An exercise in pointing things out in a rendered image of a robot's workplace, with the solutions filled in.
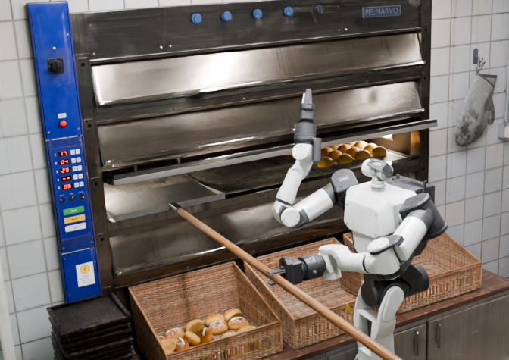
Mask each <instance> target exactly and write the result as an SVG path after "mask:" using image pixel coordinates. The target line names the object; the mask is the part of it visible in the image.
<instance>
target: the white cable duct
mask: <svg viewBox="0 0 509 360"><path fill-rule="evenodd" d="M0 340H1V345H2V353H3V359H4V360H16V358H15V352H14V342H13V337H12V332H11V322H10V318H9V312H8V303H7V298H6V292H5V284H4V278H3V273H2V264H1V259H0Z"/></svg>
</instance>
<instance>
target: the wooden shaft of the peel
mask: <svg viewBox="0 0 509 360"><path fill-rule="evenodd" d="M177 214H179V215H180V216H182V217H183V218H185V219H186V220H187V221H189V222H190V223H191V224H193V225H195V226H196V227H197V228H198V229H200V230H201V231H203V232H204V233H206V234H207V235H209V236H210V237H211V238H213V239H214V240H216V241H217V242H219V244H221V245H222V246H224V247H225V248H227V249H228V250H230V251H231V252H232V253H234V254H235V255H237V256H238V257H240V258H241V259H242V260H243V261H245V262H247V263H248V264H249V265H251V266H252V267H253V268H255V269H256V270H258V271H260V272H261V273H262V274H263V275H265V276H266V277H268V278H269V279H271V280H272V281H273V282H274V283H276V284H278V285H279V286H281V287H282V288H283V289H284V290H286V291H287V292H289V293H290V294H292V295H293V296H294V297H296V298H297V299H299V300H300V301H302V302H303V303H304V304H305V305H307V306H308V307H310V308H312V309H313V310H314V311H315V312H317V313H318V314H320V315H321V316H323V317H324V318H325V319H327V320H328V321H330V322H331V323H332V324H334V325H336V326H337V327H338V328H339V329H341V330H343V331H344V332H345V333H347V334H348V335H349V336H350V337H352V338H354V339H355V340H357V341H358V342H359V343H361V344H362V345H363V346H365V347H367V348H368V349H369V350H370V351H372V352H373V353H375V354H376V355H378V356H379V357H380V358H382V359H383V360H402V359H401V358H399V357H398V356H397V355H395V354H394V353H392V352H390V351H389V350H388V349H387V348H385V347H384V346H382V345H380V344H379V343H378V342H376V341H375V340H373V339H372V338H370V337H369V336H368V335H366V334H365V333H363V332H361V331H360V330H359V329H357V328H356V327H354V326H353V325H351V324H349V323H348V322H347V321H345V320H344V319H343V318H341V317H339V316H338V315H337V314H335V313H334V312H332V311H330V310H329V309H328V308H327V307H325V306H324V305H322V304H320V303H319V302H318V301H316V300H315V299H313V298H312V297H310V296H309V295H308V294H306V293H304V292H303V291H302V290H300V289H299V288H298V287H296V286H294V285H293V284H291V283H290V282H289V281H287V280H286V279H284V278H283V277H281V276H280V275H278V274H274V275H271V276H270V275H269V274H267V272H268V271H271V269H269V268H268V267H267V266H265V265H263V264H262V263H260V262H259V261H258V260H257V259H255V258H253V257H252V256H250V255H249V254H248V253H246V252H245V251H243V250H242V249H240V248H239V247H238V246H236V245H234V244H233V243H231V242H230V241H229V240H228V239H226V238H224V237H223V236H221V235H220V234H219V233H217V232H216V231H214V230H212V229H211V228H210V227H208V226H207V225H205V224H203V223H202V222H201V221H200V220H198V219H197V218H195V217H193V216H192V215H191V214H189V213H188V212H187V211H185V210H183V209H182V208H179V209H178V210H177Z"/></svg>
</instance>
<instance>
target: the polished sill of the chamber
mask: <svg viewBox="0 0 509 360"><path fill-rule="evenodd" d="M387 162H388V163H389V165H391V166H392V168H393V170H394V171H396V170H399V169H403V168H407V167H413V166H417V165H419V158H415V157H409V158H402V159H398V160H394V161H387ZM350 171H352V172H353V173H354V175H355V177H356V179H357V178H361V177H367V176H366V175H364V174H363V173H362V167H357V168H353V169H350ZM333 174H334V173H331V174H324V175H320V176H316V177H309V178H305V179H303V180H301V183H300V185H299V188H298V191H300V190H304V189H310V188H314V187H319V186H325V185H327V184H329V183H331V182H332V181H331V178H332V175H333ZM281 186H282V183H280V184H276V185H272V186H265V187H261V188H257V189H250V190H246V191H242V192H238V193H232V194H228V195H225V199H220V200H216V201H212V202H206V203H201V204H197V205H191V206H187V207H183V210H185V211H187V212H188V213H189V214H194V213H197V212H201V211H207V210H211V209H215V208H222V207H226V206H230V205H236V204H240V203H243V202H250V201H254V200H258V199H264V198H268V197H272V196H277V193H278V192H279V189H280V187H281ZM179 216H180V215H179V214H178V215H176V214H174V213H173V212H172V211H171V210H169V211H163V212H158V213H154V214H148V215H144V216H140V217H136V218H130V219H126V220H122V221H115V220H114V219H113V218H110V219H108V231H112V230H119V229H123V228H127V227H133V226H137V225H140V224H147V223H151V222H155V221H162V220H165V219H169V218H175V217H179Z"/></svg>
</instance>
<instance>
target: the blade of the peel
mask: <svg viewBox="0 0 509 360"><path fill-rule="evenodd" d="M220 199H225V193H223V192H221V191H219V190H216V189H214V188H211V187H209V186H206V185H204V184H202V183H199V182H197V181H195V180H193V181H189V182H185V183H178V184H174V185H169V186H162V187H158V188H154V189H147V190H143V191H138V192H134V193H127V194H123V195H118V196H111V197H107V198H105V204H106V211H107V214H108V215H110V216H111V217H112V218H113V219H114V220H115V221H122V220H126V219H130V218H136V217H140V216H144V215H148V214H154V213H158V212H163V211H169V210H170V206H169V204H170V203H173V202H176V203H177V204H179V205H180V206H182V207H187V206H191V205H197V204H201V203H206V202H212V201H216V200H220Z"/></svg>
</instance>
